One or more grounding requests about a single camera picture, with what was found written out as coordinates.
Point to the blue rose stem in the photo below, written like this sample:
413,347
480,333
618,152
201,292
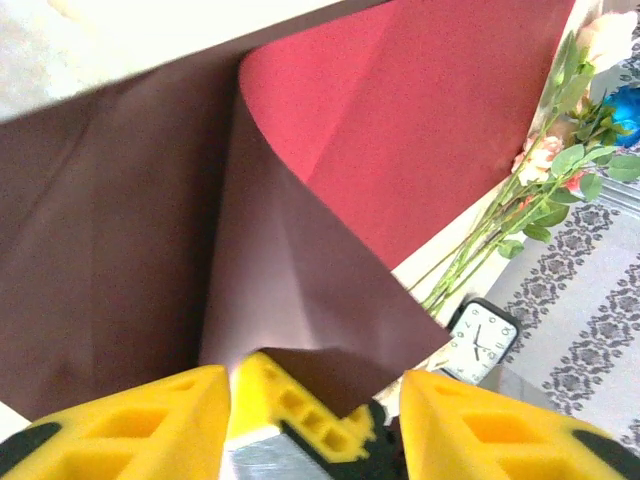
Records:
622,117

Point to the burgundy wrapping paper sheet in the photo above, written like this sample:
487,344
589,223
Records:
400,125

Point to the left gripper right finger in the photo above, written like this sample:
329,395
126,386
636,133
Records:
500,440

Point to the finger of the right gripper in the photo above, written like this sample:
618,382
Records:
265,395

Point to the small peach rose spray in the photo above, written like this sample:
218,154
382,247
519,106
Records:
537,162

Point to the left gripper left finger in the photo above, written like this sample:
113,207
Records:
125,430

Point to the black square alarm clock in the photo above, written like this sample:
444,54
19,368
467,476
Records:
480,342

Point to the large peach rose stem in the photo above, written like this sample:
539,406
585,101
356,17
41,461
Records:
615,40

